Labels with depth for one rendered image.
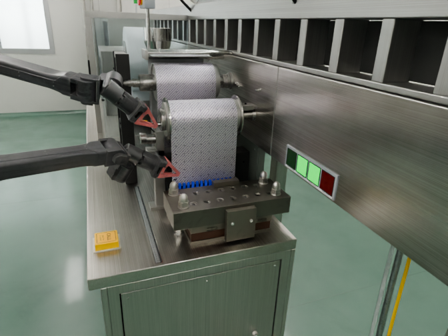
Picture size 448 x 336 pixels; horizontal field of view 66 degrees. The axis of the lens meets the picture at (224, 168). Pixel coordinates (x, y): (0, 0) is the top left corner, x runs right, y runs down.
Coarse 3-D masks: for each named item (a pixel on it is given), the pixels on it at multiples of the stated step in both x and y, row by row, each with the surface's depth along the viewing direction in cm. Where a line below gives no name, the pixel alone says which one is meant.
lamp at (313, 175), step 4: (312, 164) 95; (312, 168) 95; (316, 168) 93; (312, 172) 95; (316, 172) 94; (308, 176) 97; (312, 176) 96; (316, 176) 94; (312, 180) 96; (316, 180) 94; (316, 184) 94
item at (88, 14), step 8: (88, 16) 182; (96, 16) 183; (104, 16) 184; (112, 16) 186; (120, 16) 187; (128, 16) 188; (136, 16) 190; (144, 16) 191; (152, 16) 192; (160, 16) 194; (168, 16) 195; (176, 16) 197; (184, 16) 198; (88, 24) 183; (88, 32) 184; (88, 40) 186; (88, 48) 187; (88, 64) 238; (96, 72) 193; (96, 88) 196; (96, 96) 198; (96, 112) 201; (96, 120) 203
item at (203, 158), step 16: (176, 144) 116; (192, 144) 118; (208, 144) 120; (224, 144) 122; (176, 160) 118; (192, 160) 120; (208, 160) 122; (224, 160) 125; (192, 176) 123; (208, 176) 125; (224, 176) 127
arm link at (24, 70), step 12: (0, 60) 102; (12, 60) 103; (0, 72) 103; (12, 72) 102; (24, 72) 102; (36, 72) 101; (48, 72) 102; (60, 72) 103; (72, 72) 104; (36, 84) 103; (48, 84) 102; (60, 84) 102; (72, 84) 102; (84, 84) 100; (72, 96) 103; (84, 96) 102
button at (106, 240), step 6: (96, 234) 110; (102, 234) 110; (108, 234) 110; (114, 234) 111; (96, 240) 107; (102, 240) 107; (108, 240) 107; (114, 240) 108; (96, 246) 105; (102, 246) 106; (108, 246) 107; (114, 246) 107
